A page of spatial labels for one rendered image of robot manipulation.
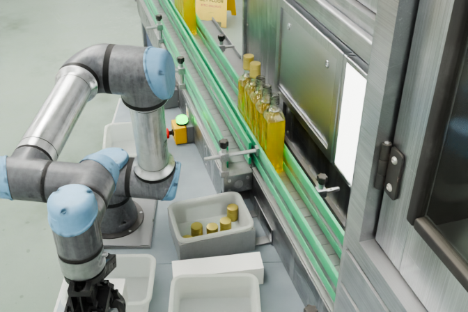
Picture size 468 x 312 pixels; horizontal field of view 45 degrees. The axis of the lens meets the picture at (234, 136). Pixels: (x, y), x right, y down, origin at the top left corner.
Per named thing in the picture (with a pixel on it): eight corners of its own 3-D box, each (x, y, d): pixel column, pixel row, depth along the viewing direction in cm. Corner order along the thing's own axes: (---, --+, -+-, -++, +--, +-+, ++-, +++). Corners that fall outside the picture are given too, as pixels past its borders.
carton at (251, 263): (263, 283, 151) (263, 267, 148) (174, 294, 148) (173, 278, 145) (259, 267, 156) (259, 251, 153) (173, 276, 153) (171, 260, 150)
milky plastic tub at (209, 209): (255, 248, 162) (256, 226, 157) (180, 265, 156) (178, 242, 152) (238, 211, 176) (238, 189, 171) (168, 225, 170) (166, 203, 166)
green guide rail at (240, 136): (251, 164, 175) (251, 142, 170) (248, 164, 175) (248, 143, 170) (154, -10, 315) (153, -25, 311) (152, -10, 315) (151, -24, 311)
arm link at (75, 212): (102, 180, 91) (87, 214, 84) (111, 230, 97) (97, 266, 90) (55, 177, 91) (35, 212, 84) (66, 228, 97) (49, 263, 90)
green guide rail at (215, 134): (228, 168, 173) (228, 146, 169) (225, 168, 173) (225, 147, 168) (141, -9, 314) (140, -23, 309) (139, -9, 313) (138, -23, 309)
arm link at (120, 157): (95, 177, 171) (92, 141, 164) (139, 182, 171) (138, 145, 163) (83, 203, 161) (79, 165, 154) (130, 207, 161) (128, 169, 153)
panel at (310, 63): (425, 269, 125) (458, 143, 106) (413, 272, 124) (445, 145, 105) (281, 88, 197) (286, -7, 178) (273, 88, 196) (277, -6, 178)
